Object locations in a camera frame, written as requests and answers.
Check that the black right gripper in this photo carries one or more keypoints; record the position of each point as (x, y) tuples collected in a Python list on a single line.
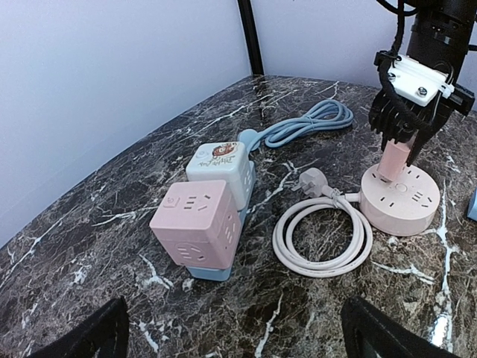
[(400, 120)]

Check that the pink round power socket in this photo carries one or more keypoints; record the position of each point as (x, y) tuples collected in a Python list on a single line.
[(403, 207)]

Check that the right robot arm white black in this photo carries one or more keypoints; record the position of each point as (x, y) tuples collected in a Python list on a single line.
[(440, 40)]

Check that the pink cube socket adapter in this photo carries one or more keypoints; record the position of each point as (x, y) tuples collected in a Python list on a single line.
[(180, 222)]

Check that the right black frame post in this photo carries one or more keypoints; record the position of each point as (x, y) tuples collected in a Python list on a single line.
[(251, 36)]

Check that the small blue charger plug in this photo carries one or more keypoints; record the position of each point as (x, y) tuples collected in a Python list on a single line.
[(472, 207)]

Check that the blue power strip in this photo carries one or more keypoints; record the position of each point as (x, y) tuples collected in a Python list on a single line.
[(222, 246)]

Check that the white cube socket adapter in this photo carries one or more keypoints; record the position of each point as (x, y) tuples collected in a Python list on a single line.
[(227, 161)]

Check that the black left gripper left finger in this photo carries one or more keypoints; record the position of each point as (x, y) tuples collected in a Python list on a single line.
[(105, 333)]

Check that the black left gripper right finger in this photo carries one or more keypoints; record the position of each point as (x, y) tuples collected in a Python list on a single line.
[(368, 332)]

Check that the small pink charger plug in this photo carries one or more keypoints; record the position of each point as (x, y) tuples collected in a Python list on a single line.
[(393, 160)]

